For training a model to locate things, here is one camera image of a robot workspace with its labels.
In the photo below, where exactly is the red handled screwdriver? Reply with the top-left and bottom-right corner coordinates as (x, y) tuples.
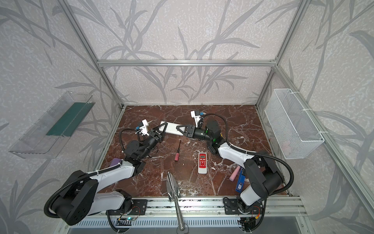
(174, 140), (181, 162)

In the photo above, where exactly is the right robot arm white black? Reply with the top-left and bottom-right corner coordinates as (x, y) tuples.
(175, 120), (295, 213)

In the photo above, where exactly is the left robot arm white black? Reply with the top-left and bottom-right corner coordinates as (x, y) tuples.
(43, 122), (168, 226)

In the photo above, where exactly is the red white remote control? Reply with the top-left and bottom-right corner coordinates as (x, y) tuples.
(198, 153), (207, 175)

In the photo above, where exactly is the purple object left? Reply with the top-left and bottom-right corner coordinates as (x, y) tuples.
(110, 158), (122, 167)

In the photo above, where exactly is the pink cylinder right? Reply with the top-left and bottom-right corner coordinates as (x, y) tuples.
(229, 166), (241, 181)

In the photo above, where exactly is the blue lighter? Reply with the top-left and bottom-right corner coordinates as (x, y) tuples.
(236, 167), (245, 193)

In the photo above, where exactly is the metal camera pole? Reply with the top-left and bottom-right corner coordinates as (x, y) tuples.
(167, 172), (186, 231)

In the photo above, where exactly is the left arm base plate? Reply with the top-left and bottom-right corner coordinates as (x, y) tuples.
(122, 199), (148, 215)

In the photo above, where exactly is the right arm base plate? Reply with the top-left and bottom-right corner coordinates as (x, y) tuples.
(223, 197), (263, 216)

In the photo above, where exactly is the clear plastic wall shelf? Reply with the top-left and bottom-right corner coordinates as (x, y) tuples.
(9, 91), (95, 159)

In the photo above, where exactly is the white wire basket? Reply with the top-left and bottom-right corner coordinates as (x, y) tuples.
(265, 89), (324, 160)

